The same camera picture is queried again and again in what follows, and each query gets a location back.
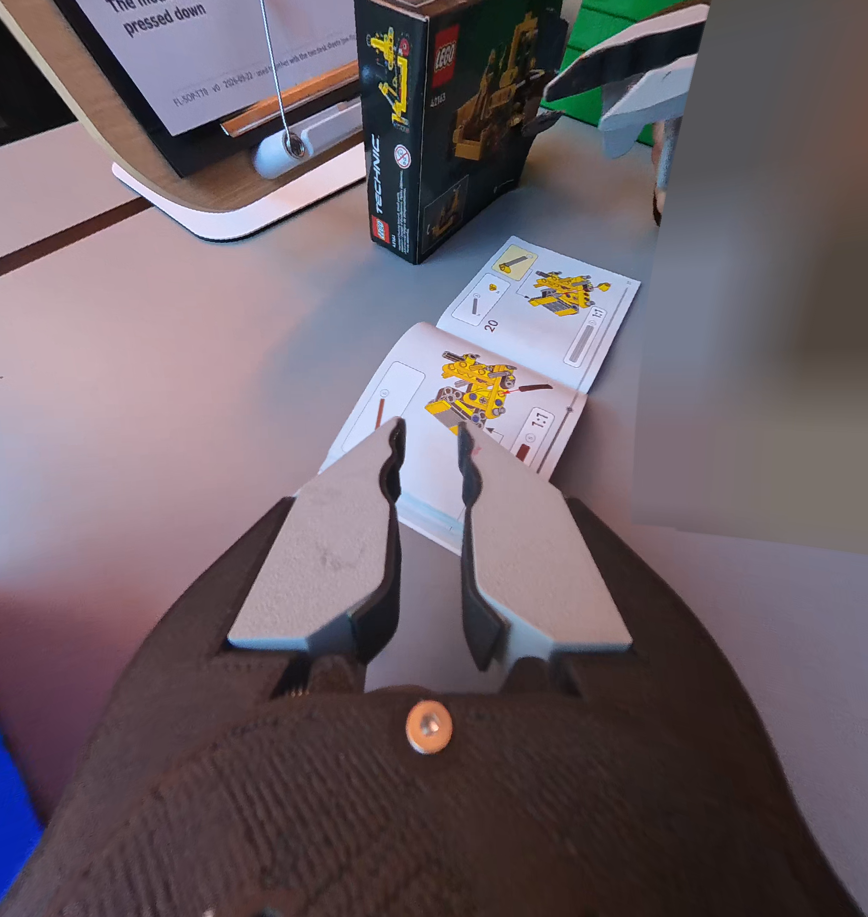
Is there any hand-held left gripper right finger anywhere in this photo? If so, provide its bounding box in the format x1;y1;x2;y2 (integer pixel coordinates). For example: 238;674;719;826
457;421;634;673

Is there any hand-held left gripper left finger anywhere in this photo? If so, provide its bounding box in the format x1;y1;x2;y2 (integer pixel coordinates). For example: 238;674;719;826
226;417;406;666

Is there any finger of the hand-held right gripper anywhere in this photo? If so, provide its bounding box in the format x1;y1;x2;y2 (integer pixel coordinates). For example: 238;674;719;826
597;56;697;160
543;3;708;103

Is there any black lego set box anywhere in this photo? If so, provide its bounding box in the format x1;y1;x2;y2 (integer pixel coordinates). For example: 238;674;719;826
354;0;571;266

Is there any lego instruction booklet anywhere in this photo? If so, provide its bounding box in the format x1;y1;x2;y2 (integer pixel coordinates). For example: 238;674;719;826
319;235;643;556

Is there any white page holder peg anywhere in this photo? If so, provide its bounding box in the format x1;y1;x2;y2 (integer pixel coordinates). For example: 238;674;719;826
253;0;366;180

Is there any wooden document stand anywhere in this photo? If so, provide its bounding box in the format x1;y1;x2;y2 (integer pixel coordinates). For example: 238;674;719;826
0;0;369;242

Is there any printed instruction sheet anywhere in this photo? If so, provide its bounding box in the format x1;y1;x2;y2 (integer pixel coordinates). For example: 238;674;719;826
75;0;363;137

